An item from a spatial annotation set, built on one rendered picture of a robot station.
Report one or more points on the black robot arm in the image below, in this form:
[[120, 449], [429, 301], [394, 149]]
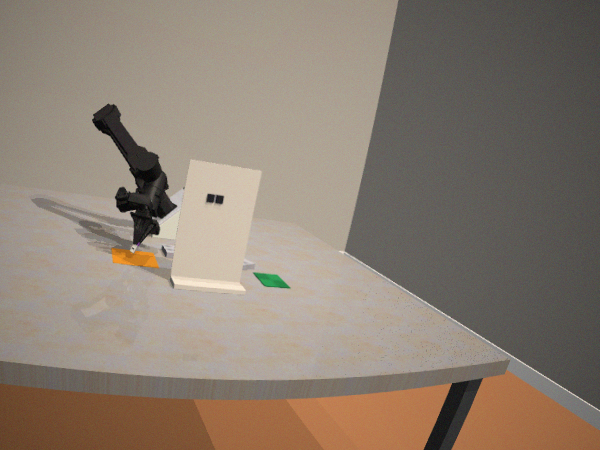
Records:
[[144, 165]]

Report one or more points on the beige panel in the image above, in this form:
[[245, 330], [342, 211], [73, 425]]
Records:
[[213, 228]]

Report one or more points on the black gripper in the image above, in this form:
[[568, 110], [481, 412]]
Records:
[[146, 205]]

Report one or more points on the green flat square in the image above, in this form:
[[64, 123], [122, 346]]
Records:
[[271, 280]]

